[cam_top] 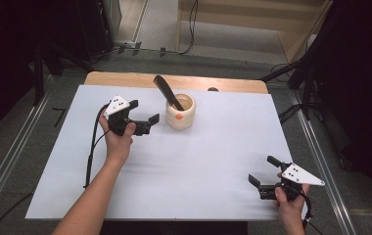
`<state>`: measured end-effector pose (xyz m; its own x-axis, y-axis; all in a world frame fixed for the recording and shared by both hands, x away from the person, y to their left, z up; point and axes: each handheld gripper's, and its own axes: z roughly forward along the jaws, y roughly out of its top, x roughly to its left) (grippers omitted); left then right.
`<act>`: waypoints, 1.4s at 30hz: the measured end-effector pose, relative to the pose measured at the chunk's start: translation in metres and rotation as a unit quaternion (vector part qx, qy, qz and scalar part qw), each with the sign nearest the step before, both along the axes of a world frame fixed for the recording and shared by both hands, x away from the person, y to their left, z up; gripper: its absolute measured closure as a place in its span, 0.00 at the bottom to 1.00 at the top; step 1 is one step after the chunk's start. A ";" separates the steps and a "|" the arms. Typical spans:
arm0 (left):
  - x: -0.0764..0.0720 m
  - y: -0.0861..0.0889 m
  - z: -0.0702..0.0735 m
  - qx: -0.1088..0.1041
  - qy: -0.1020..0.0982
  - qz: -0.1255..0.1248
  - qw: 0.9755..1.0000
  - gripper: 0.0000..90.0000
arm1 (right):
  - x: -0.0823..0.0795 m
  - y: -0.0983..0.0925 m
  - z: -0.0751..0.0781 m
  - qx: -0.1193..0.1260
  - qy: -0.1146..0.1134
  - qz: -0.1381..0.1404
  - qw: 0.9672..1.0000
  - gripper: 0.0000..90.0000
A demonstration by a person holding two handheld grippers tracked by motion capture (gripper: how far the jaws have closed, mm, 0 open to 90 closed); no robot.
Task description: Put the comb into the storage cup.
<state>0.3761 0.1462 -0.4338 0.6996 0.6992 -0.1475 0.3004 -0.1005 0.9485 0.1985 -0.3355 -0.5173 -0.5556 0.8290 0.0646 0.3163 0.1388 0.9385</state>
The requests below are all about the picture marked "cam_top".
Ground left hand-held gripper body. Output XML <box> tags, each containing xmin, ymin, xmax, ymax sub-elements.
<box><xmin>103</xmin><ymin>95</ymin><xmax>153</xmax><ymax>137</ymax></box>

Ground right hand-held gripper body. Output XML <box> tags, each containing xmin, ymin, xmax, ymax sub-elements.
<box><xmin>257</xmin><ymin>162</ymin><xmax>326</xmax><ymax>202</ymax></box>

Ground cream ribbed cup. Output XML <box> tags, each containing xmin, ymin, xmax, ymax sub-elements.
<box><xmin>165</xmin><ymin>93</ymin><xmax>197</xmax><ymax>131</ymax></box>

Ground black comb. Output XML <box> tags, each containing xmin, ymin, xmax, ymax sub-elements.
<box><xmin>153</xmin><ymin>74</ymin><xmax>185</xmax><ymax>112</ymax></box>

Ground person's right hand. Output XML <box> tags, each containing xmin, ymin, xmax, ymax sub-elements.
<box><xmin>273</xmin><ymin>172</ymin><xmax>310</xmax><ymax>223</ymax></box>

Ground person's left hand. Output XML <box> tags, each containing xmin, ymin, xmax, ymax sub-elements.
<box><xmin>98</xmin><ymin>112</ymin><xmax>137</xmax><ymax>165</ymax></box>

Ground white board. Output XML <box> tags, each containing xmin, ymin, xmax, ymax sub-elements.
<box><xmin>25</xmin><ymin>84</ymin><xmax>309</xmax><ymax>221</ymax></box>

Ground wooden table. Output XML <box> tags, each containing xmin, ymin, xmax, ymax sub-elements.
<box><xmin>84</xmin><ymin>70</ymin><xmax>269</xmax><ymax>95</ymax></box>

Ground dark cabinet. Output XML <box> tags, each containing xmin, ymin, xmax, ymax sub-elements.
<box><xmin>72</xmin><ymin>0</ymin><xmax>123</xmax><ymax>63</ymax></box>

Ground person's dark clothing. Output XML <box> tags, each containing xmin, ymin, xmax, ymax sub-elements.
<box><xmin>99</xmin><ymin>220</ymin><xmax>249</xmax><ymax>235</ymax></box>

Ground black tripod stand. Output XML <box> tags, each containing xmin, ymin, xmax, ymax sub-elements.
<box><xmin>259</xmin><ymin>48</ymin><xmax>320</xmax><ymax>121</ymax></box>

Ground light wooden shelf unit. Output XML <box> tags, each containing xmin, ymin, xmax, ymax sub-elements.
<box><xmin>176</xmin><ymin>0</ymin><xmax>335</xmax><ymax>64</ymax></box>

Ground metal floor rail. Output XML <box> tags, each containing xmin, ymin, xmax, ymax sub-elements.
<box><xmin>0</xmin><ymin>73</ymin><xmax>57</xmax><ymax>226</ymax></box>
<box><xmin>287</xmin><ymin>88</ymin><xmax>358</xmax><ymax>235</ymax></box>

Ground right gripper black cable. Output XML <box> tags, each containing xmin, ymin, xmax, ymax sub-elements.
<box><xmin>298</xmin><ymin>190</ymin><xmax>324</xmax><ymax>235</ymax></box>

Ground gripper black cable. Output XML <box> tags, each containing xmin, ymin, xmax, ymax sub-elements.
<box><xmin>0</xmin><ymin>103</ymin><xmax>111</xmax><ymax>235</ymax></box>
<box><xmin>298</xmin><ymin>190</ymin><xmax>324</xmax><ymax>235</ymax></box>

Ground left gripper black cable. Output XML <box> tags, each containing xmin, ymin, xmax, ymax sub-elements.
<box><xmin>0</xmin><ymin>103</ymin><xmax>111</xmax><ymax>235</ymax></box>

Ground black floor cables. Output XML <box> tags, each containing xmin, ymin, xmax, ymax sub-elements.
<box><xmin>277</xmin><ymin>103</ymin><xmax>305</xmax><ymax>125</ymax></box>

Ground black hanging cable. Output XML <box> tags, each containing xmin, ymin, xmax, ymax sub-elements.
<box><xmin>161</xmin><ymin>0</ymin><xmax>199</xmax><ymax>56</ymax></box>

